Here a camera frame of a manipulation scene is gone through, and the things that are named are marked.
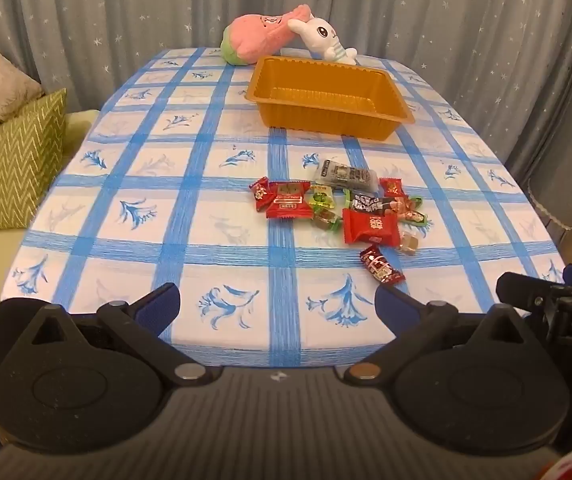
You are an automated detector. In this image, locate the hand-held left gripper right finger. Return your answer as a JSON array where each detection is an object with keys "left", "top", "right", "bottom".
[{"left": 338, "top": 286, "right": 536, "bottom": 387}]

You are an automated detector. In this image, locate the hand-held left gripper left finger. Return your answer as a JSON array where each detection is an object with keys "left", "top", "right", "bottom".
[{"left": 16, "top": 282, "right": 217, "bottom": 389}]

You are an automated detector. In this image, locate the dark red snack bar packet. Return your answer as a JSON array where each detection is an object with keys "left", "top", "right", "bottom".
[{"left": 360, "top": 246, "right": 407, "bottom": 286}]

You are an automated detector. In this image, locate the red packet with white print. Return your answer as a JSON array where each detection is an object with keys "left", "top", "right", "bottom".
[{"left": 342, "top": 208, "right": 401, "bottom": 246}]

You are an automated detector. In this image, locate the pink green snack packet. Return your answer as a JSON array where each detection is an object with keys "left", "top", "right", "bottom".
[{"left": 391, "top": 195, "right": 429, "bottom": 227}]

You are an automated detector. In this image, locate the brown candy with green wrapper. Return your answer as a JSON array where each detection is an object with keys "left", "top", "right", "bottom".
[{"left": 312, "top": 208, "right": 343, "bottom": 234}]

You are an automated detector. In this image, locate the clear grey snack packet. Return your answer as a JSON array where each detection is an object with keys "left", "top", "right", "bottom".
[{"left": 315, "top": 159, "right": 381, "bottom": 193}]

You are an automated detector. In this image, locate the red packet with gold label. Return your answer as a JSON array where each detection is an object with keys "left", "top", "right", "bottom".
[{"left": 267, "top": 181, "right": 314, "bottom": 220}]

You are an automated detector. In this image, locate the small red candy packet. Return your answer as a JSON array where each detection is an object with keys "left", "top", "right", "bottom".
[{"left": 250, "top": 177, "right": 277, "bottom": 213}]

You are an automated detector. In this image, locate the orange plastic tray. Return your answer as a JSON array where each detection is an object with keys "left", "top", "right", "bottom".
[{"left": 245, "top": 55, "right": 415, "bottom": 141}]

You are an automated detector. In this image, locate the blue checked tablecloth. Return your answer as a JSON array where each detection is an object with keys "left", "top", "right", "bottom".
[{"left": 1, "top": 47, "right": 566, "bottom": 368}]

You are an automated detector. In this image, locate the green zigzag pillow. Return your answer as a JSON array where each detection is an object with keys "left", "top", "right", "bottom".
[{"left": 0, "top": 88, "right": 68, "bottom": 235}]

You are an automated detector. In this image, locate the white rabbit plush toy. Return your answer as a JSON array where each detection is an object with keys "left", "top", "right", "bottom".
[{"left": 287, "top": 14, "right": 358, "bottom": 66}]

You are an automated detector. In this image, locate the pink plush toy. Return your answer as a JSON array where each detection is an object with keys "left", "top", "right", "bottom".
[{"left": 220, "top": 4, "right": 314, "bottom": 67}]

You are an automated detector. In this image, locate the grey star-print curtain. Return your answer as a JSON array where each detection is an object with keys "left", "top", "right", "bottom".
[{"left": 0, "top": 0, "right": 572, "bottom": 241}]

